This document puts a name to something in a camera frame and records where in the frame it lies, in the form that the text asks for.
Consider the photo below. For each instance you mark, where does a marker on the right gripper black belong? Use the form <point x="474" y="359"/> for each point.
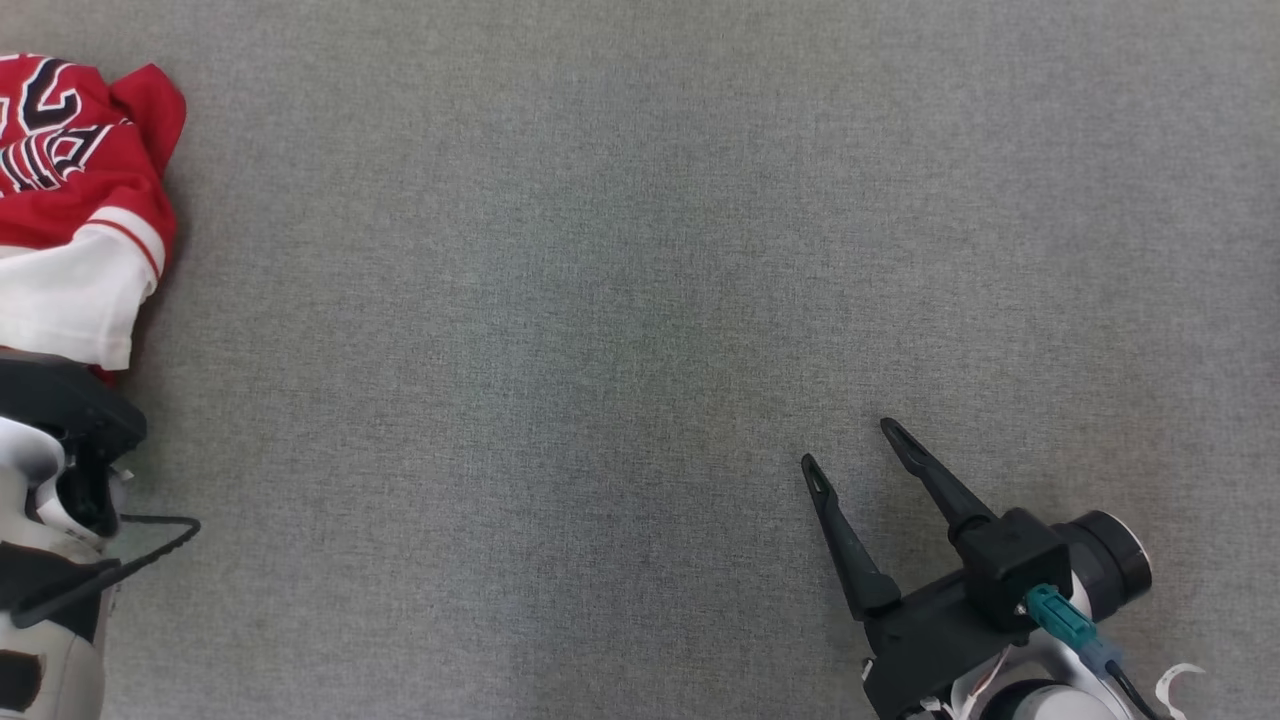
<point x="930" y="640"/>

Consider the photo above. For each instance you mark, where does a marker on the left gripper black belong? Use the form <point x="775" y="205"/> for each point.
<point x="70" y="405"/>

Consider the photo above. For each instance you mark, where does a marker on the red jersey shirt white sleeves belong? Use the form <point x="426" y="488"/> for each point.
<point x="90" y="200"/>

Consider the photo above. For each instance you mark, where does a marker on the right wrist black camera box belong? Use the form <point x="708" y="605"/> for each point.
<point x="1010" y="560"/>

